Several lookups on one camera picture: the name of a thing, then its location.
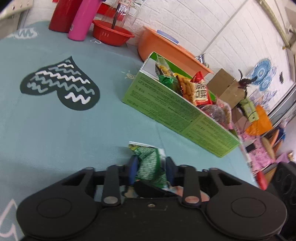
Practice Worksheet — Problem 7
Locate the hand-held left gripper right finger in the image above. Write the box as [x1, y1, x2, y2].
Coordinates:
[165, 157, 244, 207]

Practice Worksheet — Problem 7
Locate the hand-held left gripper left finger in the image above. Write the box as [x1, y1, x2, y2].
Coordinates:
[60, 155, 140, 207]

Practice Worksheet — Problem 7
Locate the green white snack packet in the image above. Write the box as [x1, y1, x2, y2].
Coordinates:
[126, 141, 171, 193]

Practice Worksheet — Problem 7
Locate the green cardboard box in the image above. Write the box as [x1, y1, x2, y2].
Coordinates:
[121, 51, 241, 158]

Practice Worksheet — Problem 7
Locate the clear biscuit packet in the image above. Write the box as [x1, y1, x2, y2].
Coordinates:
[173, 73, 197, 105]

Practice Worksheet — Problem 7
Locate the orange nut packet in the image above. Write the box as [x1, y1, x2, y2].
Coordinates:
[190, 71, 213, 106]

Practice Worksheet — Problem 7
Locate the clear packet of yellow cakes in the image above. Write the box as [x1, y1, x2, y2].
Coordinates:
[155, 54, 173, 77]

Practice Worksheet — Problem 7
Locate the teal printed tablecloth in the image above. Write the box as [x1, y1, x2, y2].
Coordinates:
[0, 20, 258, 241]

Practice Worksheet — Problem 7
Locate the small cardboard box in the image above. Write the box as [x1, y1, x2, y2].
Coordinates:
[231, 108, 252, 130]

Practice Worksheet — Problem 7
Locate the pink floral cloth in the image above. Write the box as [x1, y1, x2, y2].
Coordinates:
[238, 130, 277, 172]

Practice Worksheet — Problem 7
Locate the red plastic object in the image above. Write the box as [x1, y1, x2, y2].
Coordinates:
[256, 171, 269, 191]

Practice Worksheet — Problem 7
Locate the large cardboard box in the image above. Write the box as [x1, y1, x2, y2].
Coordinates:
[207, 68, 245, 109]

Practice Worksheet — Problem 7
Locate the small light green box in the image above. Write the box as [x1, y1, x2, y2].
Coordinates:
[238, 97, 259, 122]

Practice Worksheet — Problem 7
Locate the woven straw cushion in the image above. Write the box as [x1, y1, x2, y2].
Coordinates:
[261, 137, 277, 160]

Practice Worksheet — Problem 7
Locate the orange plastic bag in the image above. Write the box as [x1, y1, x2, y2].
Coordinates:
[245, 105, 273, 137]

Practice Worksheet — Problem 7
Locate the dark purple plant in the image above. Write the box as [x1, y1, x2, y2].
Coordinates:
[238, 69, 258, 98]

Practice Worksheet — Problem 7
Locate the metal bowl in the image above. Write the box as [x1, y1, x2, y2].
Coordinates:
[194, 53, 210, 67]

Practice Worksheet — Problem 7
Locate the black speaker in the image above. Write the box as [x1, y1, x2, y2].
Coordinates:
[270, 161, 296, 223]

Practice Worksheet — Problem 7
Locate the purple plastic bin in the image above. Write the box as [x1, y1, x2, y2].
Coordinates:
[276, 152, 296, 164]

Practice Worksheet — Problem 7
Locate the orange plastic basin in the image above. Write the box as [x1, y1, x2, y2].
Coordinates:
[137, 25, 214, 75]

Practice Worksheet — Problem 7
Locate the blue lidded container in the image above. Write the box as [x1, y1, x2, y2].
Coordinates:
[157, 30, 179, 44]

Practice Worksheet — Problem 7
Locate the red plastic basin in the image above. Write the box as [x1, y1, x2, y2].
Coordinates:
[92, 19, 135, 47]

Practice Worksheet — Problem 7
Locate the sliding glass door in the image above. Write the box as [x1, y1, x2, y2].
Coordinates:
[266, 50, 296, 130]

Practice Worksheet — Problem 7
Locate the dark stirring stick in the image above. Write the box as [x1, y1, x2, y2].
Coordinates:
[111, 3, 121, 29]

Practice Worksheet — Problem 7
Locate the pink bottle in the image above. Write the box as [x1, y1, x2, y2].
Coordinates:
[68, 0, 102, 42]

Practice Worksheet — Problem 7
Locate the clear glass pitcher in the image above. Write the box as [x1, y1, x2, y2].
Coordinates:
[102, 0, 141, 30]

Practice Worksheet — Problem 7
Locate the red thermos jug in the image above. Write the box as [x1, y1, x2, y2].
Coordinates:
[48, 0, 83, 33]

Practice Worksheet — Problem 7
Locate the white appliance with screen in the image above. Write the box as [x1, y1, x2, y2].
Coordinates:
[0, 0, 34, 21]

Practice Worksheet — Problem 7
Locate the blue paper wall decoration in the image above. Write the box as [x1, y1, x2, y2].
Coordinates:
[246, 58, 278, 92]

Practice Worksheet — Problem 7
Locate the wrapped wall pipe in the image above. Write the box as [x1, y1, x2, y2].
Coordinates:
[260, 0, 290, 49]

